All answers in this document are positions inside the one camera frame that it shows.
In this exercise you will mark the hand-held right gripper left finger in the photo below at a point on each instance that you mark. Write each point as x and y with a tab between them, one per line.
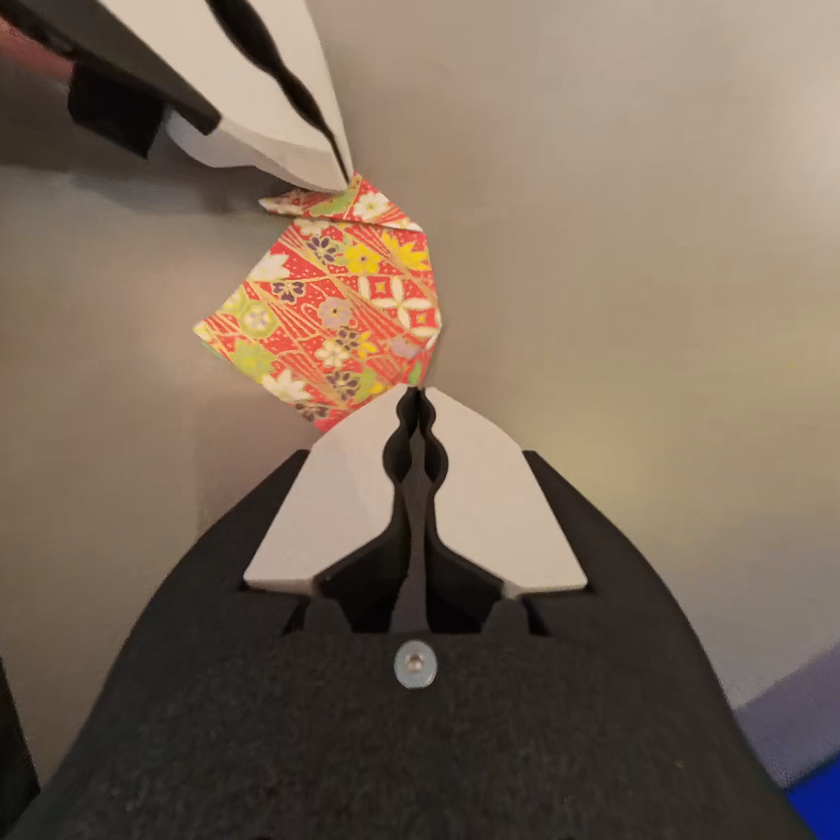
341	505

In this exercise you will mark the blue plastic bin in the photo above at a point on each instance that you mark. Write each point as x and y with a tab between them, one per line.
817	800

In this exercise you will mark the red floral green-backed origami paper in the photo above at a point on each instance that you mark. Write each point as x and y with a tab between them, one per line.
328	308

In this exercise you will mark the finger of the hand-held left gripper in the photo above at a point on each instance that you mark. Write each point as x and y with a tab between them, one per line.
216	85
308	52

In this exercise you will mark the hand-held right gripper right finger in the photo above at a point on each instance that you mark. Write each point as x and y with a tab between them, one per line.
499	512

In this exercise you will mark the person's left hand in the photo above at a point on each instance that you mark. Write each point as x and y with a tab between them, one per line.
29	49

